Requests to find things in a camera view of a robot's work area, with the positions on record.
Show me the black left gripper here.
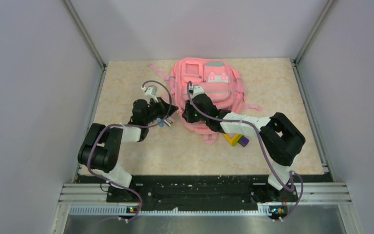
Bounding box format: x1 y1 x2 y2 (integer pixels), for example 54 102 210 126
144 97 178 125

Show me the pink student backpack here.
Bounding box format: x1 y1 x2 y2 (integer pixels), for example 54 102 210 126
149 58 262 145

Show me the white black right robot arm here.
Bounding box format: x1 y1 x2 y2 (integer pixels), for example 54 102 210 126
182 94 306 201

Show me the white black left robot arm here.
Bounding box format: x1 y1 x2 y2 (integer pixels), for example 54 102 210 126
77 97 178 202

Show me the light blue eraser stick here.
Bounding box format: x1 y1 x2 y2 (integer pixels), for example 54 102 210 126
156 118 164 127

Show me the white mini stapler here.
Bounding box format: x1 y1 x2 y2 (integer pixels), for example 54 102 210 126
163 119 173 127

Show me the yellow green block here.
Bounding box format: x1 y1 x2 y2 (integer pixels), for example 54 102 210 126
223 133 242 147

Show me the purple small block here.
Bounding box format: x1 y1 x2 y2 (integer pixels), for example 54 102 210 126
237 136 249 147

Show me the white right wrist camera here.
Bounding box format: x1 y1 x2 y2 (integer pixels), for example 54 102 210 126
187 84 205 98

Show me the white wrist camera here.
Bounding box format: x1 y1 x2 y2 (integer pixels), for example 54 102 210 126
187 84 205 98
142 85 158 103

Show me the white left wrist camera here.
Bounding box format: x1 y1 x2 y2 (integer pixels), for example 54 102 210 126
142 85 158 103

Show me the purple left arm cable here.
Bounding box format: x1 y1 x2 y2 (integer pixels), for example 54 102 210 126
86 80 172 223

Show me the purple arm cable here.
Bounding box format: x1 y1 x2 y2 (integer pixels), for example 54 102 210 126
187 80 304 222
86 80 172 223

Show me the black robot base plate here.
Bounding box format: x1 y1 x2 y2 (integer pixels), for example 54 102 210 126
107 175 298 212

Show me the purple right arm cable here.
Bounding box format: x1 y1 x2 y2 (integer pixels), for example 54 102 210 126
187 80 304 222

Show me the left aluminium corner post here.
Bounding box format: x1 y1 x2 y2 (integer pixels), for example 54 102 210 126
61 0 106 69

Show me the aluminium corner post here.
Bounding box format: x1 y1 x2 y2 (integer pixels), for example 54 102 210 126
293 0 338 66
61 0 106 69

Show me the right aluminium corner post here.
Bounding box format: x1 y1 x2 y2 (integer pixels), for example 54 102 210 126
293 0 338 66

